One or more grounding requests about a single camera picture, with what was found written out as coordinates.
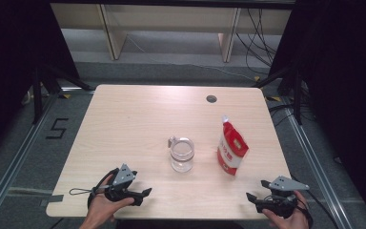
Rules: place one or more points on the clear glass jar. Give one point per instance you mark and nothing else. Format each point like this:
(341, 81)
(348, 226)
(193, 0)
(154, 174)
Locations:
(181, 163)

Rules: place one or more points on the person's left hand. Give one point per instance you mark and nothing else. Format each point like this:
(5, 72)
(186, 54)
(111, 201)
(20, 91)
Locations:
(103, 208)

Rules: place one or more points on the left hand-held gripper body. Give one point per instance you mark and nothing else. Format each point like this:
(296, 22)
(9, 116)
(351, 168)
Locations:
(123, 176)

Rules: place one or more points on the person's right hand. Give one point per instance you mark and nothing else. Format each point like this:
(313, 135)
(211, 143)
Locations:
(290, 222)

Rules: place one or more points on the black curtain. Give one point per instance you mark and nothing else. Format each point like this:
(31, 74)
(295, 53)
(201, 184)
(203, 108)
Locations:
(346, 79)
(12, 63)

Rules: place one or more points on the red and white spout pouch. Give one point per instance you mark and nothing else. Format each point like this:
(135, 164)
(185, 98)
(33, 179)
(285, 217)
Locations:
(232, 152)

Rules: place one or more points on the black metal stand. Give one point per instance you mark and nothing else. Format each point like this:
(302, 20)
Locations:
(38, 95)
(297, 95)

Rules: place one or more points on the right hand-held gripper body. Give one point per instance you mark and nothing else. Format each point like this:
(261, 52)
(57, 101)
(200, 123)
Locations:
(286, 184)

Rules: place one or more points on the person's dark clothing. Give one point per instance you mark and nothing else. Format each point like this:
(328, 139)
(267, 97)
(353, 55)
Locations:
(178, 225)

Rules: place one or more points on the aluminium floor rail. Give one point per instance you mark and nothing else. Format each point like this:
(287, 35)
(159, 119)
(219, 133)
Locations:
(314, 162)
(16, 162)

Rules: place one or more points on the grey tape piece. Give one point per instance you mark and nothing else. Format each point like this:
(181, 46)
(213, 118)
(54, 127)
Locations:
(52, 200)

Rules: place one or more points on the grey table grommet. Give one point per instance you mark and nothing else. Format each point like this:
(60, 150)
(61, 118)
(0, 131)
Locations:
(211, 99)

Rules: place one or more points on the clear jar lid with clasp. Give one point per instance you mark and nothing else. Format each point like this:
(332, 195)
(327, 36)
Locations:
(172, 141)

